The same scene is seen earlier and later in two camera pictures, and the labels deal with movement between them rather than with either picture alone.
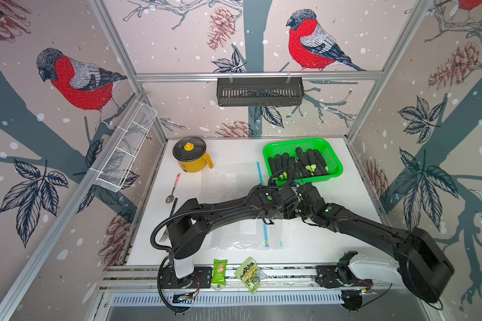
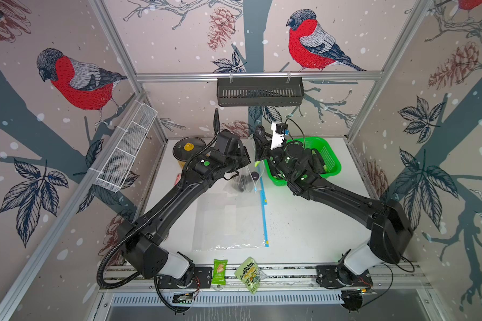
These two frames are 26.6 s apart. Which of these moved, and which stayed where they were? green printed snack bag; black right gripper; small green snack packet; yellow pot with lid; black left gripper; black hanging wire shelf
Moved: black left gripper; black right gripper
Stayed: green printed snack bag; black hanging wire shelf; small green snack packet; yellow pot with lid
